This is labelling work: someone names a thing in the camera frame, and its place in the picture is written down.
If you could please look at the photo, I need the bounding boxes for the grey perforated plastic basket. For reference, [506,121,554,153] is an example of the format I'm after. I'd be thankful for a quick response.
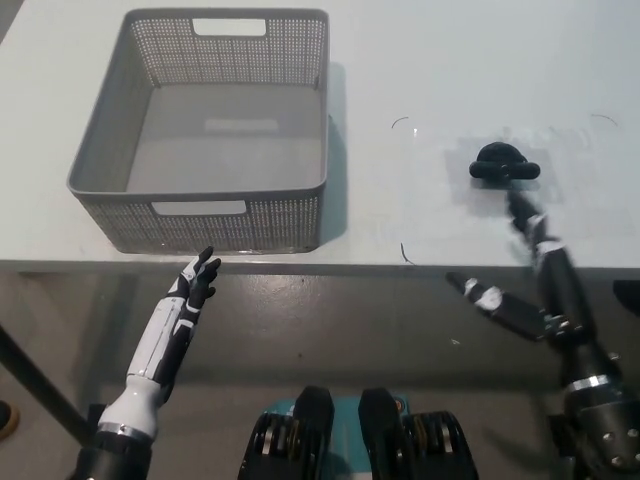
[66,8,331,255]

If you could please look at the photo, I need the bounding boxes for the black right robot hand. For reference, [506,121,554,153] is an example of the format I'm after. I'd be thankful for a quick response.
[446,191,622,395]

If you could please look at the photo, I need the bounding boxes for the black table leg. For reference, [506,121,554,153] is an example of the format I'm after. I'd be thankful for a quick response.
[0,323,96,446]

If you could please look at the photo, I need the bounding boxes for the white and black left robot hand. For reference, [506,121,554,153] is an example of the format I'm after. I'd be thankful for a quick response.
[97,245,223,437]

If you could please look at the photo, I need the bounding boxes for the brown shoe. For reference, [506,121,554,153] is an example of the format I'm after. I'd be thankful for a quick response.
[0,399,21,441]

